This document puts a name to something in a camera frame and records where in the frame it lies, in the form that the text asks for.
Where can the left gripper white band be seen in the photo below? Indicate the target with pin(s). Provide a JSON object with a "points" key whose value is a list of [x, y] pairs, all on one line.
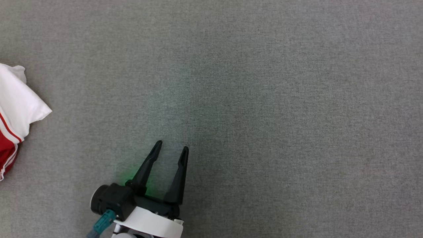
{"points": [[155, 221]]}

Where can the red jersey with number print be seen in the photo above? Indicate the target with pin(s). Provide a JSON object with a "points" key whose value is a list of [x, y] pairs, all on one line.
{"points": [[16, 99]]}

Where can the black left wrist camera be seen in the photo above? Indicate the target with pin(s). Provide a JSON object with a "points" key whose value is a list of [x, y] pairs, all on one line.
{"points": [[112, 201]]}

